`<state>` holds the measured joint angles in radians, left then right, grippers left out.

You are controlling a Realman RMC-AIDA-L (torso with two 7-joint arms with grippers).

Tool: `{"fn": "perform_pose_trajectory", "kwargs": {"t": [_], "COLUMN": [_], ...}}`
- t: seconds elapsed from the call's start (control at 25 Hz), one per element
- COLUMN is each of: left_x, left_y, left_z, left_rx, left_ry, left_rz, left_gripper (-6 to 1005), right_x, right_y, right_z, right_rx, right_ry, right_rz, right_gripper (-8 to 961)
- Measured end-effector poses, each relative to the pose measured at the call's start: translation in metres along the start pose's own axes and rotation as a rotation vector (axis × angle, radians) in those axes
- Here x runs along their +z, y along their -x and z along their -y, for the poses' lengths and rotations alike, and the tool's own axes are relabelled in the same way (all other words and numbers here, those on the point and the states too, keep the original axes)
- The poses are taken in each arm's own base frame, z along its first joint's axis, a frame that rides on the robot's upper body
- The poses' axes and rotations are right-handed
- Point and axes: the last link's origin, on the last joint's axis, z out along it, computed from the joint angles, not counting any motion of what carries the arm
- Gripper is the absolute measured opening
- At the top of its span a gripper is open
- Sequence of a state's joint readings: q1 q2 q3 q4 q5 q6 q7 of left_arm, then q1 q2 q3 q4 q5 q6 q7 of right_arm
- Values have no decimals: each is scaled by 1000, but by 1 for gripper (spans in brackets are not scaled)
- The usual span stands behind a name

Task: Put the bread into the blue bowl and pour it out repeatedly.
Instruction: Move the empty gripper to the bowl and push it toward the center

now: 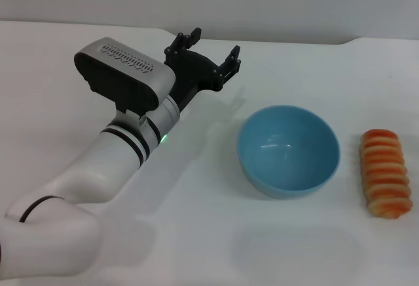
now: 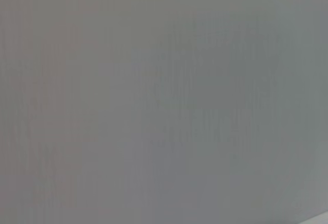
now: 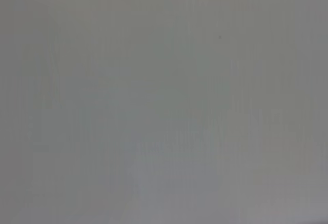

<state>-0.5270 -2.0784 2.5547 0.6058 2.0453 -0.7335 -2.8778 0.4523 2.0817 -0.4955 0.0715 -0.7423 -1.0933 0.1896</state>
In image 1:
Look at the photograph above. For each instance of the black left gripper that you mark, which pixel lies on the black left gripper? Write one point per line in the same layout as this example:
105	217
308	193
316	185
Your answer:
191	70

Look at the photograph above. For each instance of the blue bowl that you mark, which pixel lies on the blue bowl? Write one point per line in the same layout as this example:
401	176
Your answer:
288	155

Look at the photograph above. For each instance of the orange striped bread loaf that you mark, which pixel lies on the orange striped bread loaf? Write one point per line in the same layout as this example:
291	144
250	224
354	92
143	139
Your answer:
384	174

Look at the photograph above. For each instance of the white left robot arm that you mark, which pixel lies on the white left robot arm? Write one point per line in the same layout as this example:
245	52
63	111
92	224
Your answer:
82	168

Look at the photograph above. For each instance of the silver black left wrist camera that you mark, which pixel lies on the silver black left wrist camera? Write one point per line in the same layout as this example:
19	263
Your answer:
124	73

